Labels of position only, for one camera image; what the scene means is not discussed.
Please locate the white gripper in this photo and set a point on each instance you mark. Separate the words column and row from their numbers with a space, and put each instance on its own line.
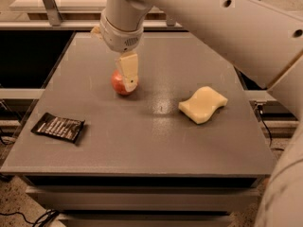
column 120, row 39

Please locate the red apple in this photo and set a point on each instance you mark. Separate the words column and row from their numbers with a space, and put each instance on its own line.
column 119, row 86

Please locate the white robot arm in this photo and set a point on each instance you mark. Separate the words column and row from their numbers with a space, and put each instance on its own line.
column 261, row 41

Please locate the black rxbar chocolate wrapper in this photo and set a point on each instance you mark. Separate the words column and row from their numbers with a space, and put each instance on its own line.
column 60, row 128

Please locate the yellow sponge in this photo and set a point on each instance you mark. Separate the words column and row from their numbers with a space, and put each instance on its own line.
column 202, row 104

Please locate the metal window frame rail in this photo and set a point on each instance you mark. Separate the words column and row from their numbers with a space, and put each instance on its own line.
column 63, row 16

